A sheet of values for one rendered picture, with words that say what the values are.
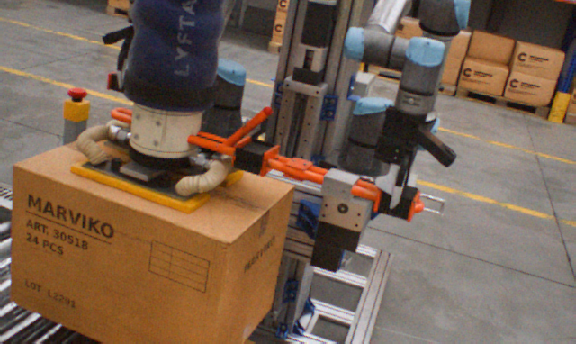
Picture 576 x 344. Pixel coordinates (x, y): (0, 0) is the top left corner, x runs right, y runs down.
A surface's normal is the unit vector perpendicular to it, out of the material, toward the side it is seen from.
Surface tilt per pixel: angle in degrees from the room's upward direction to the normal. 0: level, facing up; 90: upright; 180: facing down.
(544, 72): 92
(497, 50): 90
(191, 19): 70
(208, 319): 90
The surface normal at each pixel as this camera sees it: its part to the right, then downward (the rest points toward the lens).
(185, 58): 0.52, 0.08
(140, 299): -0.36, 0.26
